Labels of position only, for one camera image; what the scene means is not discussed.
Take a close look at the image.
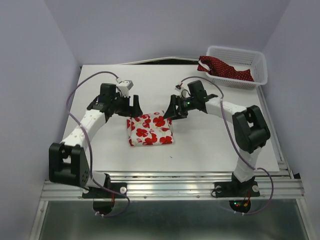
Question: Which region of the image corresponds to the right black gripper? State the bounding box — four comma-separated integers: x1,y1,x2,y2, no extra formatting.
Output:
162,94,197,121

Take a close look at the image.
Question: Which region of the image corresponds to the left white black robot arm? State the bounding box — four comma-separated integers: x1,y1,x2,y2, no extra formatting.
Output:
48,80,143,197

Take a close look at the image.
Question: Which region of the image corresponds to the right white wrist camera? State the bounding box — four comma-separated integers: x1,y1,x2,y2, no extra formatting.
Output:
175,83,188,99

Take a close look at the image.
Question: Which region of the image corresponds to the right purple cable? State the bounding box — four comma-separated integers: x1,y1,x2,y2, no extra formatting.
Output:
174,76,275,217

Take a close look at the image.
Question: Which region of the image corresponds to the aluminium rail frame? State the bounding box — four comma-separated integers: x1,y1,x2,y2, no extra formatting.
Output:
28,89,310,240

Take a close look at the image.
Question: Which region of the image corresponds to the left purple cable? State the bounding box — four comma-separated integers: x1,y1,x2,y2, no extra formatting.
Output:
66,71,131,218

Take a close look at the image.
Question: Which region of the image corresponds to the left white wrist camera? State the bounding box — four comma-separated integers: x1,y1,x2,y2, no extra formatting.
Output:
116,80,134,99

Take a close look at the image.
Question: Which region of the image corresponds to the purple cable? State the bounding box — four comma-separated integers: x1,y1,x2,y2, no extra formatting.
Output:
174,76,275,217
66,71,131,218

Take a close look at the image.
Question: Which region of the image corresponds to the white plastic basket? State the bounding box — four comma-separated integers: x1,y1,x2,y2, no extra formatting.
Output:
206,45,268,90

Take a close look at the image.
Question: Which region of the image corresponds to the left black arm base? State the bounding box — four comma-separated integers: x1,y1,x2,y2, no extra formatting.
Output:
81,175,131,218

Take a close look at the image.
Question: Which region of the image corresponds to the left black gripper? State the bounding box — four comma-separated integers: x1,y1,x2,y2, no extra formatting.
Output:
111,93,143,118

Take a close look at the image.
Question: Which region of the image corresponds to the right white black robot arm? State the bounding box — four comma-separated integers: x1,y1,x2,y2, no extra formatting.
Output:
163,77,271,198

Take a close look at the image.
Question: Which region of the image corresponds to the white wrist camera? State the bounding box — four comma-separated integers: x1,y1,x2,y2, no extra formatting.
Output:
116,80,134,99
175,83,188,99

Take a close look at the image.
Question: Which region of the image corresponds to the white red poppy skirt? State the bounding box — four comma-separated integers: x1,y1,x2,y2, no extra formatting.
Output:
126,111,175,147

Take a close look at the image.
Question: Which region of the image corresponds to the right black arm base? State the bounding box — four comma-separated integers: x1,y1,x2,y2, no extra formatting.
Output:
211,181,261,215

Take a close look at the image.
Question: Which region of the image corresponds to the dark red dotted skirt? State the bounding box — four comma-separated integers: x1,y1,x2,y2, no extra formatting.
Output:
197,55,254,82

